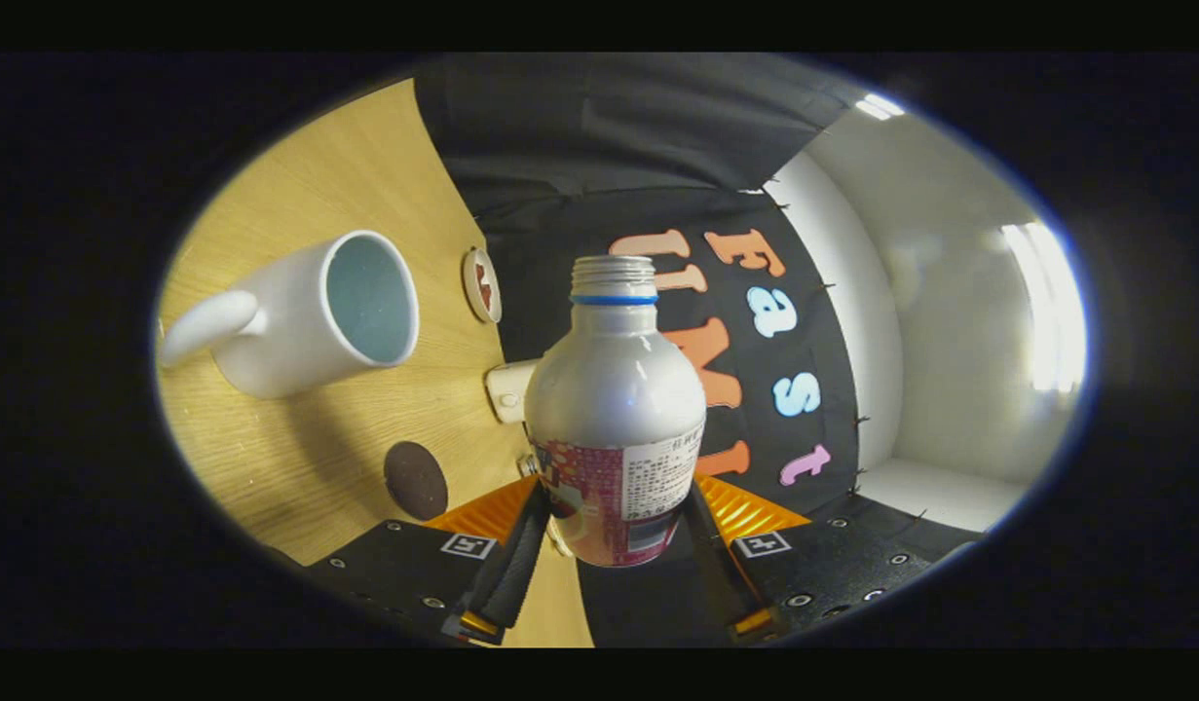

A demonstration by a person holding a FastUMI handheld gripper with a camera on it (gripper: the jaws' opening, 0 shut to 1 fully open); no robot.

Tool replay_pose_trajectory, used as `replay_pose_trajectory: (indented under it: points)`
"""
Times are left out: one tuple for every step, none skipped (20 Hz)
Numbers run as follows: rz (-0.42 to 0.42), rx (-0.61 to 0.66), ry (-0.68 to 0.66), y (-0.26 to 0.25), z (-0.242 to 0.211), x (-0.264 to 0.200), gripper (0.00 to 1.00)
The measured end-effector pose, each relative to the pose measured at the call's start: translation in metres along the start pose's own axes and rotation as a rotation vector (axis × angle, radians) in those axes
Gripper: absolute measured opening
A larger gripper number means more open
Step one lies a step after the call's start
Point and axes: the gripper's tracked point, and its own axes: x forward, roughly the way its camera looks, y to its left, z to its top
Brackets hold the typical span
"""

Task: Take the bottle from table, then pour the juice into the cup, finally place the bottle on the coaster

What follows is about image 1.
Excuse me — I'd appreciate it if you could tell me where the wooden table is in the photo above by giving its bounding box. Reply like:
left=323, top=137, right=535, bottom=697
left=156, top=78, right=595, bottom=648

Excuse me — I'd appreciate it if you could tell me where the white plate with red food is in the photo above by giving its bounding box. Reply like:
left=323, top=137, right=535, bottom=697
left=462, top=246, right=504, bottom=325

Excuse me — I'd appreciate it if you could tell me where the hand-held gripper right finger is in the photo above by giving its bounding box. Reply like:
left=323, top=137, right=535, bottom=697
left=682, top=474, right=980, bottom=646

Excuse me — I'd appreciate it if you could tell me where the white cup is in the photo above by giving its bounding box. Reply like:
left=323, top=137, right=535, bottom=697
left=159, top=230, right=421, bottom=400

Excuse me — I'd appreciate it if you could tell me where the dark round coaster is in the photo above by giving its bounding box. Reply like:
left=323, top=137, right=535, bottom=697
left=384, top=441, right=450, bottom=522

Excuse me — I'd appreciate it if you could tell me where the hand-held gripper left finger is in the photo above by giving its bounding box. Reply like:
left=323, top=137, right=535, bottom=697
left=302, top=475, right=553, bottom=646

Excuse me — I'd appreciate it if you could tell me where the silver juice bottle red label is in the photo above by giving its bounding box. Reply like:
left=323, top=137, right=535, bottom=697
left=523, top=255, right=707, bottom=568

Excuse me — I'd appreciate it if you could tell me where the white toaster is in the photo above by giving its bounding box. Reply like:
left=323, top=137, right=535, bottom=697
left=485, top=358, right=542, bottom=424

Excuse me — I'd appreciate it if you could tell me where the black backdrop cloth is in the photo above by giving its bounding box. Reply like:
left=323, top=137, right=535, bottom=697
left=414, top=54, right=985, bottom=648

